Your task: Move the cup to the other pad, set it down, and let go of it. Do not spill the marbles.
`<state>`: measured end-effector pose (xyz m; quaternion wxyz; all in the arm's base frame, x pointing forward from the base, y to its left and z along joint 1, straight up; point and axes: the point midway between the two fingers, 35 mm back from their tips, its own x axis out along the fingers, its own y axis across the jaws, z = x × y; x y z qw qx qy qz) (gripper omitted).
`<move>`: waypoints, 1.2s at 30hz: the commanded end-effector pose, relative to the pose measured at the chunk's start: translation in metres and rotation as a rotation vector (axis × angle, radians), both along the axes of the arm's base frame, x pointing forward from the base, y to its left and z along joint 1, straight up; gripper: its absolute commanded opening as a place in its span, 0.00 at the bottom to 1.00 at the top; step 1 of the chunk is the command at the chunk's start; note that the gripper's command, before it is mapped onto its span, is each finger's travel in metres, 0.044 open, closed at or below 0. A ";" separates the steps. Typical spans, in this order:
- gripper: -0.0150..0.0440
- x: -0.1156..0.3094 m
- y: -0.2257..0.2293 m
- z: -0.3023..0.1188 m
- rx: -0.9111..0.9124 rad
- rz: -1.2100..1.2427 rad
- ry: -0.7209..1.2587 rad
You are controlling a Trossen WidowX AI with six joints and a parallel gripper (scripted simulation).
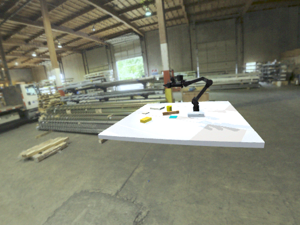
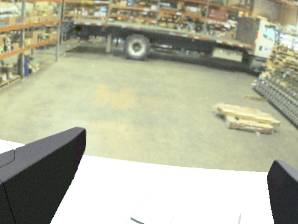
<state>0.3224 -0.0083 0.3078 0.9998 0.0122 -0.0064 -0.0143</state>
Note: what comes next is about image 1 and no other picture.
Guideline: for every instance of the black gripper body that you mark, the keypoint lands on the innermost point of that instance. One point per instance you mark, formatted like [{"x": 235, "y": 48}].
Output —
[{"x": 172, "y": 85}]

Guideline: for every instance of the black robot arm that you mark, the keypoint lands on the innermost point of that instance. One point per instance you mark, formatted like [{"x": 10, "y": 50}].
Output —
[{"x": 184, "y": 83}]

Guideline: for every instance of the yellow block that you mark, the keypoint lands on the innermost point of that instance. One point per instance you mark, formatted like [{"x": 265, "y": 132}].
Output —
[{"x": 145, "y": 120}]

